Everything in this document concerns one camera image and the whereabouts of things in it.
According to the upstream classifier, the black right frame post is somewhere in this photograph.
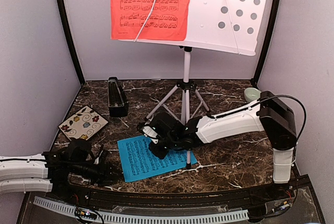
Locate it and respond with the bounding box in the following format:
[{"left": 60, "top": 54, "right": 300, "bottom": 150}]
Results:
[{"left": 250, "top": 0, "right": 280, "bottom": 88}]

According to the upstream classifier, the black left frame post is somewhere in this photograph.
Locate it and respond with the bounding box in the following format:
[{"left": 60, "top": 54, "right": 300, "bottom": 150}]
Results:
[{"left": 56, "top": 0, "right": 86, "bottom": 86}]

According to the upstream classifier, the grey slotted cable duct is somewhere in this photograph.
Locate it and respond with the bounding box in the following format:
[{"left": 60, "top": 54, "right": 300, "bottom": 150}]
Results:
[{"left": 33, "top": 196, "right": 249, "bottom": 224}]

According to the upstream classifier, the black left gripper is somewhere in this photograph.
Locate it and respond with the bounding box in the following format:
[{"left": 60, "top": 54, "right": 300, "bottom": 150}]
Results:
[{"left": 70, "top": 160, "right": 124, "bottom": 188}]

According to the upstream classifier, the blue sheet music page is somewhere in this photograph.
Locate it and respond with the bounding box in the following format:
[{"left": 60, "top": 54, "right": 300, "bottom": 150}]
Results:
[{"left": 117, "top": 135, "right": 187, "bottom": 182}]

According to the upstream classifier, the pale green ceramic bowl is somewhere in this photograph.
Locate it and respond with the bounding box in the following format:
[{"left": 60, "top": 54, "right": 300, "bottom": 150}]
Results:
[{"left": 244, "top": 88, "right": 261, "bottom": 103}]

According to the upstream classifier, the white folding tripod stand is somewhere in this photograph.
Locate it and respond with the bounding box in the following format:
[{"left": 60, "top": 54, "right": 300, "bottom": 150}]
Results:
[{"left": 138, "top": 46, "right": 210, "bottom": 169}]

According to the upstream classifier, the black frame post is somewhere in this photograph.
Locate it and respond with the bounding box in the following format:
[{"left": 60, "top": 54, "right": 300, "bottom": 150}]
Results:
[
  {"left": 56, "top": 0, "right": 86, "bottom": 86},
  {"left": 250, "top": 0, "right": 280, "bottom": 88}
]

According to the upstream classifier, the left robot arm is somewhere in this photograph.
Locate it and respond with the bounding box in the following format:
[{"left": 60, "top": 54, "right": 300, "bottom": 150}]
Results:
[{"left": 1, "top": 138, "right": 112, "bottom": 201}]

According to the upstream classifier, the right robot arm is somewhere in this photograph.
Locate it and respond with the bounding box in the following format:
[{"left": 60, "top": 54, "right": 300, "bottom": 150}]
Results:
[{"left": 141, "top": 91, "right": 301, "bottom": 200}]

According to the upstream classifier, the white perforated music stand desk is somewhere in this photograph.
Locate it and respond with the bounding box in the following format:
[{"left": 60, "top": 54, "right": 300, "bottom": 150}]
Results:
[{"left": 124, "top": 0, "right": 266, "bottom": 56}]

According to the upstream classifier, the red sheet music page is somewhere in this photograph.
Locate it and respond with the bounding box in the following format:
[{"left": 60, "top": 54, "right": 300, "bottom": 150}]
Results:
[{"left": 110, "top": 0, "right": 190, "bottom": 41}]

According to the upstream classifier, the black metronome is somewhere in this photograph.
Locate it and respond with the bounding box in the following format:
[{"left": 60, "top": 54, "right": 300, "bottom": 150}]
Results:
[{"left": 108, "top": 77, "right": 129, "bottom": 117}]

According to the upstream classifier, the floral square ceramic tile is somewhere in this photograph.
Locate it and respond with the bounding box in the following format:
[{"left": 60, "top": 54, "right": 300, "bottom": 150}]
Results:
[{"left": 58, "top": 106, "right": 108, "bottom": 140}]

